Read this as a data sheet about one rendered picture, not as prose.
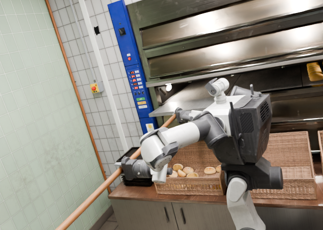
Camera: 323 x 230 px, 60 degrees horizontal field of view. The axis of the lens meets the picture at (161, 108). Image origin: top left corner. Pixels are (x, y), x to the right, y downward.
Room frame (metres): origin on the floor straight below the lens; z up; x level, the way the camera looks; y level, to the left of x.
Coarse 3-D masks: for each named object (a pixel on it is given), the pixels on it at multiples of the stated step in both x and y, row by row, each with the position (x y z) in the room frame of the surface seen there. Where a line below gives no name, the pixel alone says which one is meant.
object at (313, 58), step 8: (320, 56) 1.77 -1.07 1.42; (272, 64) 1.91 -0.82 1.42; (280, 64) 1.88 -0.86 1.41; (288, 64) 1.87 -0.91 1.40; (224, 72) 2.06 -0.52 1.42; (232, 72) 2.03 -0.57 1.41; (240, 72) 2.01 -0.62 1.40; (176, 80) 2.25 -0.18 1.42; (184, 80) 2.21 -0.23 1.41; (192, 80) 2.31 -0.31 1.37
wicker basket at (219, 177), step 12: (192, 144) 2.35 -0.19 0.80; (204, 144) 2.30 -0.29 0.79; (180, 156) 2.39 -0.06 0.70; (192, 156) 2.34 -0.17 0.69; (204, 156) 2.29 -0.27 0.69; (192, 168) 2.31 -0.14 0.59; (204, 168) 2.26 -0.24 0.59; (168, 180) 1.99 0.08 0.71; (180, 180) 1.94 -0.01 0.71; (192, 180) 1.90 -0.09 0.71; (204, 180) 1.86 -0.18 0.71; (216, 180) 1.82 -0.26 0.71; (168, 192) 2.01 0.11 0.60; (180, 192) 1.96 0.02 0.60; (192, 192) 1.91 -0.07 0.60; (204, 192) 1.87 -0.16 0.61; (216, 192) 1.86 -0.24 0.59
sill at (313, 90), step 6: (276, 90) 2.07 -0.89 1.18; (282, 90) 2.03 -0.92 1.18; (288, 90) 2.00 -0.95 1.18; (294, 90) 1.98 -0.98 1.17; (300, 90) 1.96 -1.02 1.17; (306, 90) 1.94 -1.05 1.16; (312, 90) 1.93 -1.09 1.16; (318, 90) 1.91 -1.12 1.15; (270, 96) 2.06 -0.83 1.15; (276, 96) 2.04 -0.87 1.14
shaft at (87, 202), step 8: (168, 120) 1.92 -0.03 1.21; (136, 152) 1.48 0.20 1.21; (120, 168) 1.33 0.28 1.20; (112, 176) 1.26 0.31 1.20; (104, 184) 1.20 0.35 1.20; (96, 192) 1.15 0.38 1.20; (88, 200) 1.10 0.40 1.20; (80, 208) 1.05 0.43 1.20; (72, 216) 1.00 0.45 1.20; (64, 224) 0.96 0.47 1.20
